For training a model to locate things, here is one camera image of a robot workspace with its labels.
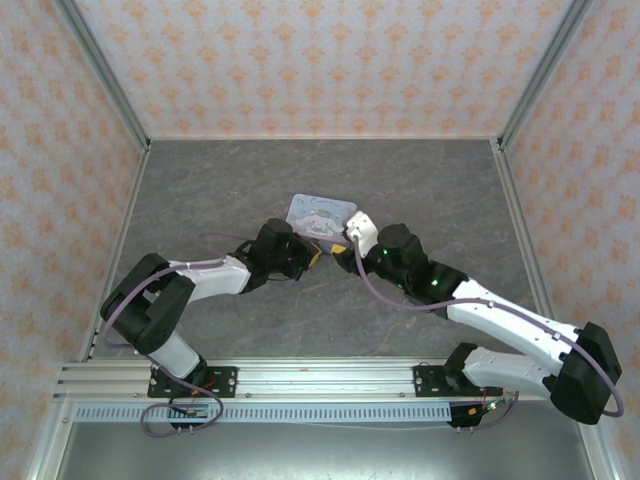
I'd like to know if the cartoon dog print mat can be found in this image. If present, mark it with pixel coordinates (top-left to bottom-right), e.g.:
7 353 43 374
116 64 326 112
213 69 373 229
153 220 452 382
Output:
287 193 359 251

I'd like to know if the right base circuit board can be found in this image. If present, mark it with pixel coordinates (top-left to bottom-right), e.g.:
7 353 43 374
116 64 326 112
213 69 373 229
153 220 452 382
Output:
467 399 506 416

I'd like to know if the base circuit board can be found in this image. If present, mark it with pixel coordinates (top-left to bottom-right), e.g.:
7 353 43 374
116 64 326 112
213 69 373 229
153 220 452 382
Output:
467 399 506 416
169 403 209 419

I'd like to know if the left base circuit board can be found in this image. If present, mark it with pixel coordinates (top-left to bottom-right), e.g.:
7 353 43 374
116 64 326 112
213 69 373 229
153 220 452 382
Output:
169 403 209 419

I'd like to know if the grey metal panel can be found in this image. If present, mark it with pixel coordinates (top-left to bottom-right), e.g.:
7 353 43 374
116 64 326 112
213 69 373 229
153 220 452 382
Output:
54 419 599 480

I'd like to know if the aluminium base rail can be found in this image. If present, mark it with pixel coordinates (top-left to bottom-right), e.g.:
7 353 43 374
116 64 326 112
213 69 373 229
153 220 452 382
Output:
53 357 601 401

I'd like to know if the aluminium table side rail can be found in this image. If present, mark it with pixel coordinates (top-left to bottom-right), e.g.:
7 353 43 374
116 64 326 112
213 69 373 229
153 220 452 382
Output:
79 142 151 361
492 139 564 326

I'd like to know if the grey slotted cable duct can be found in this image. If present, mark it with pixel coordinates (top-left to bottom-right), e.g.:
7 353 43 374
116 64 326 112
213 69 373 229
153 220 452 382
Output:
73 402 454 422

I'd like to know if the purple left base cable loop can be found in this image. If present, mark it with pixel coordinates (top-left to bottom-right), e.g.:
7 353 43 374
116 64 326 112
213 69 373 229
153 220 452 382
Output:
139 369 225 437

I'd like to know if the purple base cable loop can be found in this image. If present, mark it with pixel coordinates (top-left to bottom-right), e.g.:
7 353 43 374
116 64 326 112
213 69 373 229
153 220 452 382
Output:
452 379 520 432
139 369 225 437

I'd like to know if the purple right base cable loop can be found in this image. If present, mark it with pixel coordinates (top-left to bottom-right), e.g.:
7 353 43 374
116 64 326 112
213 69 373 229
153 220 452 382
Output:
452 379 520 432

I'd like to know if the aluminium frame post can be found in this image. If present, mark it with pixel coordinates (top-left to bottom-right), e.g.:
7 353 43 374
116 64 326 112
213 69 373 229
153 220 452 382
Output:
52 0 152 151
499 0 596 151

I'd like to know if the aluminium lower frame leg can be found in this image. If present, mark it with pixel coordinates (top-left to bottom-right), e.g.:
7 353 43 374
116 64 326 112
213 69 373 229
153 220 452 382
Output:
572 397 619 480
24 399 76 480

